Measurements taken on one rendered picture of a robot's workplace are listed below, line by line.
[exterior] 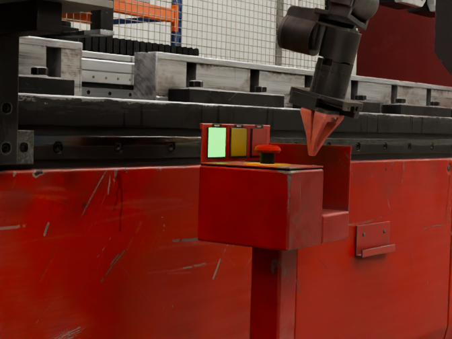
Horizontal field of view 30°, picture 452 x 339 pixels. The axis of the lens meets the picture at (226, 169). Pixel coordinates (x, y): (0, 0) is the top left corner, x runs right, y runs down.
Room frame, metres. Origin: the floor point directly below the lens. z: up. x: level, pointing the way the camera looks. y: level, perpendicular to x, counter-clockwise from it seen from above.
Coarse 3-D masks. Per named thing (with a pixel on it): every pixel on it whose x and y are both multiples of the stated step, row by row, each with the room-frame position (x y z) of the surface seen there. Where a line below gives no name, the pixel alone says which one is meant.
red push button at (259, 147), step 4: (256, 148) 1.26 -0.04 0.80; (260, 148) 1.26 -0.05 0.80; (264, 148) 1.26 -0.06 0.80; (268, 148) 1.25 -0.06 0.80; (272, 148) 1.26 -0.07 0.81; (276, 148) 1.26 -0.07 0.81; (256, 152) 1.27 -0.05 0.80; (260, 152) 1.26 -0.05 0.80; (264, 152) 1.26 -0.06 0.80; (268, 152) 1.26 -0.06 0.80; (272, 152) 1.26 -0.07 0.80; (276, 152) 1.26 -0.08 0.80; (260, 156) 1.27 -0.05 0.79; (264, 156) 1.26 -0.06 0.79; (268, 156) 1.26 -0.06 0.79; (272, 156) 1.27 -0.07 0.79; (260, 160) 1.27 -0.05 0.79; (264, 160) 1.26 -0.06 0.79; (268, 160) 1.26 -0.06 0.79; (272, 160) 1.27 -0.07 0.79
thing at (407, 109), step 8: (384, 104) 2.19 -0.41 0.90; (392, 104) 2.18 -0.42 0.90; (400, 104) 2.17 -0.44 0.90; (408, 104) 2.20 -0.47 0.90; (384, 112) 2.19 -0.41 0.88; (392, 112) 2.18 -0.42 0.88; (400, 112) 2.17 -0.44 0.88; (408, 112) 2.20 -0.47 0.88; (416, 112) 2.23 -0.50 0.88; (424, 112) 2.27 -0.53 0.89; (432, 112) 2.30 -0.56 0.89; (440, 112) 2.34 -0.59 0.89; (448, 112) 2.38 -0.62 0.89
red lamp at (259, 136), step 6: (252, 132) 1.39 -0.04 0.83; (258, 132) 1.41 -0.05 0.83; (264, 132) 1.42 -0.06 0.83; (252, 138) 1.39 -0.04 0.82; (258, 138) 1.41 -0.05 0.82; (264, 138) 1.42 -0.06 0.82; (252, 144) 1.39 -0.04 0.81; (258, 144) 1.41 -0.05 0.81; (264, 144) 1.42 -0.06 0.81; (252, 150) 1.39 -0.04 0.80
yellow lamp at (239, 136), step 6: (234, 132) 1.35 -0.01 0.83; (240, 132) 1.36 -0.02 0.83; (246, 132) 1.38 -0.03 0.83; (234, 138) 1.35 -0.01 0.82; (240, 138) 1.36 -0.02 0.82; (246, 138) 1.38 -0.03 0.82; (234, 144) 1.35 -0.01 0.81; (240, 144) 1.36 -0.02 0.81; (234, 150) 1.35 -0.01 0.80; (240, 150) 1.36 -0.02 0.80; (234, 156) 1.35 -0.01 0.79
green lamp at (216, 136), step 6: (210, 132) 1.29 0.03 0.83; (216, 132) 1.30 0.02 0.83; (222, 132) 1.32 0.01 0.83; (210, 138) 1.29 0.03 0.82; (216, 138) 1.30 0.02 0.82; (222, 138) 1.32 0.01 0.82; (210, 144) 1.29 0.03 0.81; (216, 144) 1.30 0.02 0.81; (222, 144) 1.32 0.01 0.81; (210, 150) 1.29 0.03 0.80; (216, 150) 1.30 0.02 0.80; (222, 150) 1.32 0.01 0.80; (210, 156) 1.29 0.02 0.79; (216, 156) 1.31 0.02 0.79; (222, 156) 1.32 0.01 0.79
